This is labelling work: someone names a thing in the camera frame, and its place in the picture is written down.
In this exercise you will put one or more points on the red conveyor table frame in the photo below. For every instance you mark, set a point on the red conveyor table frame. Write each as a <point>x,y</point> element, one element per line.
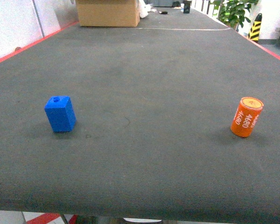
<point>35,43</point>

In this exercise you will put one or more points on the green potted plant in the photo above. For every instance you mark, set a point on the green potted plant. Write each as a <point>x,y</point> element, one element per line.
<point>233,12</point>

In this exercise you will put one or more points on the yellow black striped cone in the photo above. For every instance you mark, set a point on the yellow black striped cone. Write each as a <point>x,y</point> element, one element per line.
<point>254,31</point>

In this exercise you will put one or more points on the orange cylindrical cap 4680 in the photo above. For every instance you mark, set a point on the orange cylindrical cap 4680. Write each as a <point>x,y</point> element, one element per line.
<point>246,116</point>

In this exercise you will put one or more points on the large cardboard box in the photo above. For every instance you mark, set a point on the large cardboard box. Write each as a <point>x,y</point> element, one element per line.
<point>108,13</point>

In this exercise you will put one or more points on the blue rectangular block part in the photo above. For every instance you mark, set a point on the blue rectangular block part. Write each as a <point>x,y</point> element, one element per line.
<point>60,113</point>

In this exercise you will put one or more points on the small black box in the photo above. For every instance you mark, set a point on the small black box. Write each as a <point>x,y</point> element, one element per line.
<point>187,6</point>

